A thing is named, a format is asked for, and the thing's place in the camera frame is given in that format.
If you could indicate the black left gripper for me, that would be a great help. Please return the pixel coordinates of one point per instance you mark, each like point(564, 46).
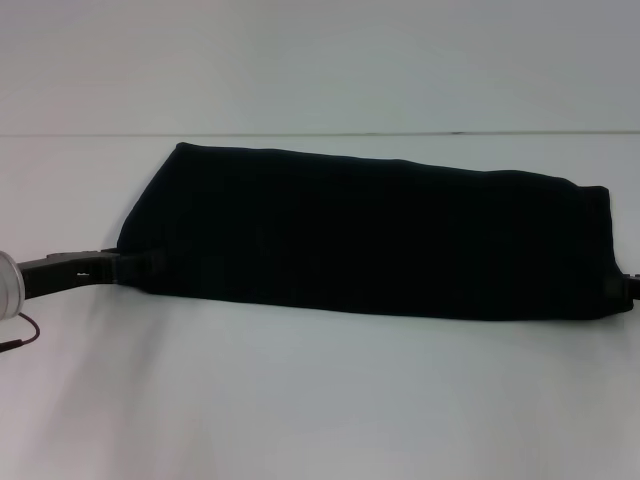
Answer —
point(65, 272)

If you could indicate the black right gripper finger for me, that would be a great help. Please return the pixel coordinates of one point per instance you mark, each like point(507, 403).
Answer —
point(622, 289)

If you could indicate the black shirt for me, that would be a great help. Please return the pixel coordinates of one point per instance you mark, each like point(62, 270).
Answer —
point(375, 235)

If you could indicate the white and silver left robot arm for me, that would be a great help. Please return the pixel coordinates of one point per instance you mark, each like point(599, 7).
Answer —
point(10, 285)

